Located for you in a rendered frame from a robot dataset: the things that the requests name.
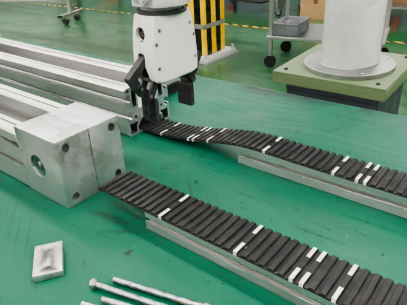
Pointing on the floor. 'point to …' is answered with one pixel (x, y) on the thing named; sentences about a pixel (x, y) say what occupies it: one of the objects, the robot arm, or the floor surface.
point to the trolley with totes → (303, 31)
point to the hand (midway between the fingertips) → (169, 104)
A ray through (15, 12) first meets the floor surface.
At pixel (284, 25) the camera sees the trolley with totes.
